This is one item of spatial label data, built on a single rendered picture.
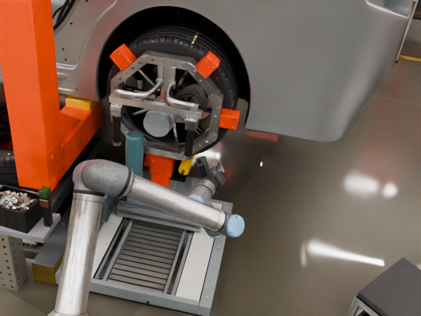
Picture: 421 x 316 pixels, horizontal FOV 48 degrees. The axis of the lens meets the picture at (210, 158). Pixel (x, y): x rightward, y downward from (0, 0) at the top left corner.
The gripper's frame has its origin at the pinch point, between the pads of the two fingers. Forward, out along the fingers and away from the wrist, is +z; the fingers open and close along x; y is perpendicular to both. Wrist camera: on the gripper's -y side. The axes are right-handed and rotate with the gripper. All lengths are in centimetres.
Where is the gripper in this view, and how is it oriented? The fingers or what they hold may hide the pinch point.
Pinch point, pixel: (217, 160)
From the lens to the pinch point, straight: 224.3
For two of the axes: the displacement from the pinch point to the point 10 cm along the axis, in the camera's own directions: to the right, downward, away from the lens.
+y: 5.4, 7.9, 2.8
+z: 3.1, -5.0, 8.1
